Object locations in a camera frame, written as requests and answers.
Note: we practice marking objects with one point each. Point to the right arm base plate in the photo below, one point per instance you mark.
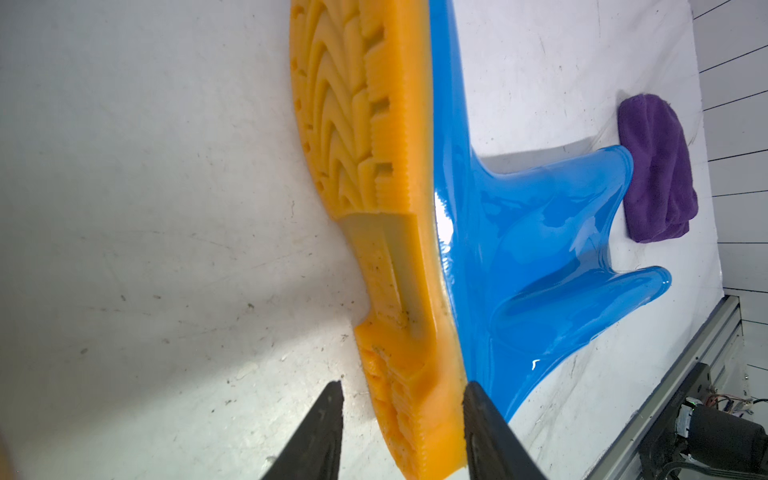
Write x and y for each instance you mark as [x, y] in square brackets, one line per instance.
[662, 444]

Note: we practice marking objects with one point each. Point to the aluminium mounting rail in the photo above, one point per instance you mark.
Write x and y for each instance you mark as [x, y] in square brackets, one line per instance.
[708, 346]

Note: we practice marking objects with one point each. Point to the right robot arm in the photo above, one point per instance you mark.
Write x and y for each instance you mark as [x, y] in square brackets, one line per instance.
[721, 440]

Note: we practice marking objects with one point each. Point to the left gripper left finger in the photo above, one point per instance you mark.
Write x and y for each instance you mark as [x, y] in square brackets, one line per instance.
[314, 450]

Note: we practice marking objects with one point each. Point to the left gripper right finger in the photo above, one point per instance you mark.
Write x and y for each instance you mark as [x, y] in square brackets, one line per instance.
[492, 450]

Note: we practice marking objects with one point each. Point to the blue rubber boot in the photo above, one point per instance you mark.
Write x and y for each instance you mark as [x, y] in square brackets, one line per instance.
[471, 275]

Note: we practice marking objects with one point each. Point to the purple cloth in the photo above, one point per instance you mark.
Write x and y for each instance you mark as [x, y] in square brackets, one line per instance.
[661, 200]

